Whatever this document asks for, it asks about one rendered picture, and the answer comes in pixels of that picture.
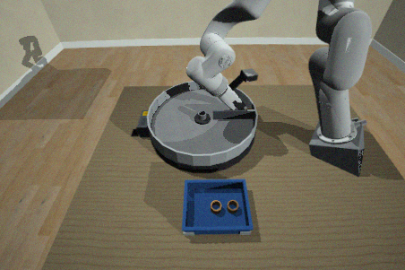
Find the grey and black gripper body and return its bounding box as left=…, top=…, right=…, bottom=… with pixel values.
left=216, top=80, right=242, bottom=110

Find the blue crate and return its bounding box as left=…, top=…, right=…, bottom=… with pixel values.
left=182, top=179, right=254, bottom=236

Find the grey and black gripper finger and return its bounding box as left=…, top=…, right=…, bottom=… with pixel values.
left=232, top=100, right=246, bottom=110

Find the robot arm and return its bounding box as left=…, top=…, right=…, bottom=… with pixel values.
left=186, top=0, right=372, bottom=144

